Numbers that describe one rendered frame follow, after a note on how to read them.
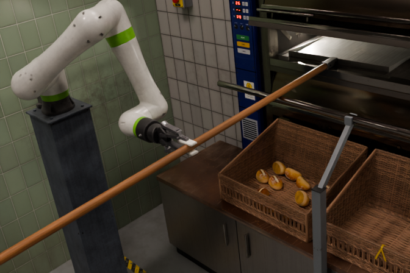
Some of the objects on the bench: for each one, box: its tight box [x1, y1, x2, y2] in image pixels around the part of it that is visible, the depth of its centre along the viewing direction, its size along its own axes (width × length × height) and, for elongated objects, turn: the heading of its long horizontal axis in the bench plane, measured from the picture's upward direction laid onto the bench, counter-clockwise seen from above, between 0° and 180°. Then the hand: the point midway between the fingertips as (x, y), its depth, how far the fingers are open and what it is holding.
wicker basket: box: [326, 149, 410, 273], centre depth 204 cm, size 49×56×28 cm
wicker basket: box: [218, 118, 369, 243], centre depth 245 cm, size 49×56×28 cm
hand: (188, 146), depth 184 cm, fingers closed on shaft, 3 cm apart
